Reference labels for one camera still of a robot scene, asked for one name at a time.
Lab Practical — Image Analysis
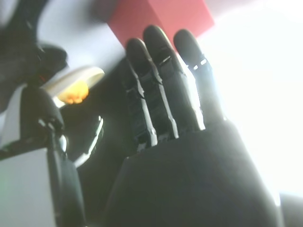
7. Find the black frying pan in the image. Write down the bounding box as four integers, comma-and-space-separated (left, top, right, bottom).
58, 56, 133, 168

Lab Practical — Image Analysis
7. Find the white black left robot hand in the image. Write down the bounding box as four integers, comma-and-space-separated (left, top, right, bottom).
0, 25, 284, 227

